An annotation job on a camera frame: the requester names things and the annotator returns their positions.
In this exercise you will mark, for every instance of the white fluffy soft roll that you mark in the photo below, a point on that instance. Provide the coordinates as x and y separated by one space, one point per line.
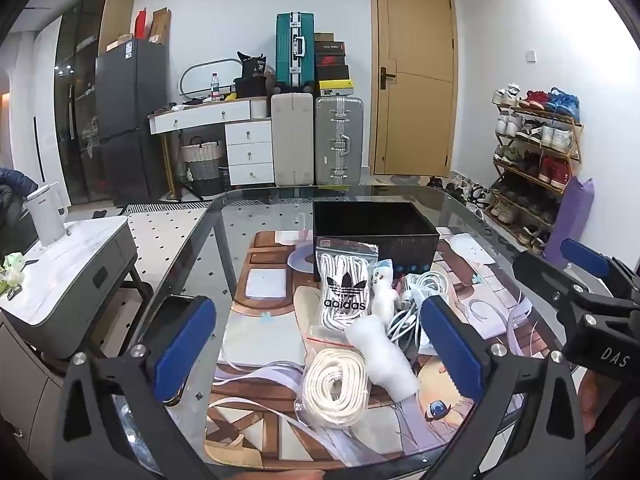
385 360

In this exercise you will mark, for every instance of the striped black white rug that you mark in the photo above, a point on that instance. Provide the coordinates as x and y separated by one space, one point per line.
165 207

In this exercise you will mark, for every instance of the white green flowers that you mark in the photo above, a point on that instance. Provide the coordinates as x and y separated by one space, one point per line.
11 270

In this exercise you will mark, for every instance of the wooden door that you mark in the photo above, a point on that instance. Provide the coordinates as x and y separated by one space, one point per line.
415 110

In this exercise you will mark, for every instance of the clear water bottle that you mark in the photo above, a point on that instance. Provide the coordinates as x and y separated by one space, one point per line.
215 87

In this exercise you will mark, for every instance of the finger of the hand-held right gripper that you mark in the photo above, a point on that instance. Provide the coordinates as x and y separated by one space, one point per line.
582 255
545 275

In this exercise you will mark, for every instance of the purple rolled mat bag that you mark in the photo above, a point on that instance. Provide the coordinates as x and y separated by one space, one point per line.
570 220

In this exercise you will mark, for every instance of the oval framed mirror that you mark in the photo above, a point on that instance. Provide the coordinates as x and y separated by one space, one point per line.
210 61

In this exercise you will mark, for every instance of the beige suitcase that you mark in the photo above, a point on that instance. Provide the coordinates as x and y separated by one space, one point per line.
292 140

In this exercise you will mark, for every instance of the silver suitcase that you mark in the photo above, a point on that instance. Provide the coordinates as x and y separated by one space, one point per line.
340 125

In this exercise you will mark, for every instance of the woven laundry basket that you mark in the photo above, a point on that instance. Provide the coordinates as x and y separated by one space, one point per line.
202 165

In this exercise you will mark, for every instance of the white plush toy blue hat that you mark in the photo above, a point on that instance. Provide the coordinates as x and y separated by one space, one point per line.
384 290

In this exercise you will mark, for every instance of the black cardboard box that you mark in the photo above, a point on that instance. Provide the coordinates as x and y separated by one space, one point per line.
400 255

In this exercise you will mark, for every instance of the pile of dark sandals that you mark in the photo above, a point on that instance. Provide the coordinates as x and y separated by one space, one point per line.
465 190

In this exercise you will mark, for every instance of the red box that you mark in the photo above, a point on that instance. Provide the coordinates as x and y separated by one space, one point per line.
141 25

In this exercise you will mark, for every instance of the grey side table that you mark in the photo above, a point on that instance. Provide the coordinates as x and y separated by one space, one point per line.
75 270

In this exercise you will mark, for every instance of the teal suitcase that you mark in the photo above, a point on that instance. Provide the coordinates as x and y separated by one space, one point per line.
287 65

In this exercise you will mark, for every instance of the black bag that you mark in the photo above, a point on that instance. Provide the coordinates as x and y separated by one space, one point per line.
250 80

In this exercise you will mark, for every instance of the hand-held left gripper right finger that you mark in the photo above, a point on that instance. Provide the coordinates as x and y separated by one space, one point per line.
452 350

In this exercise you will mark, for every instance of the wooden shoe rack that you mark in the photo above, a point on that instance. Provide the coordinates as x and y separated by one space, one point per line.
575 152

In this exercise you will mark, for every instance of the stack of shoe boxes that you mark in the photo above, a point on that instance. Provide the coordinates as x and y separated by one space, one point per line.
332 72

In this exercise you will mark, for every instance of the white desk with drawers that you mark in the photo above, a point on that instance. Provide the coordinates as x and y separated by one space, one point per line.
250 155

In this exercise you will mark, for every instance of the labelled cardboard box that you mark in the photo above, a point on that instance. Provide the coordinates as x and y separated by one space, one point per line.
120 44

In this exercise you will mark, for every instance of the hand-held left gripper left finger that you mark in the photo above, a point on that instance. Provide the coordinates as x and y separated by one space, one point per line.
182 345

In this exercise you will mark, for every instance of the bag of white shoelaces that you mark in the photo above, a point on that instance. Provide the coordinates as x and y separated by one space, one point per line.
345 280

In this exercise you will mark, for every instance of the dark blue puffer jacket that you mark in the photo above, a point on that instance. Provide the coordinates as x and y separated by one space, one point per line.
12 185

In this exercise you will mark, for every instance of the white electric kettle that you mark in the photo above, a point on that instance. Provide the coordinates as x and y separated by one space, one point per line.
45 215

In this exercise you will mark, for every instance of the dark grey refrigerator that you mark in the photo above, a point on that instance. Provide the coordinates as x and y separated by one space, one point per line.
130 110

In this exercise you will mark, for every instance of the flat brown cardboard box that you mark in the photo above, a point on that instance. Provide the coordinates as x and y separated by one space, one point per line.
161 27

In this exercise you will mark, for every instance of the printed cartoon table mat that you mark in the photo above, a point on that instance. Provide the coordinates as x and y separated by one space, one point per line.
270 320

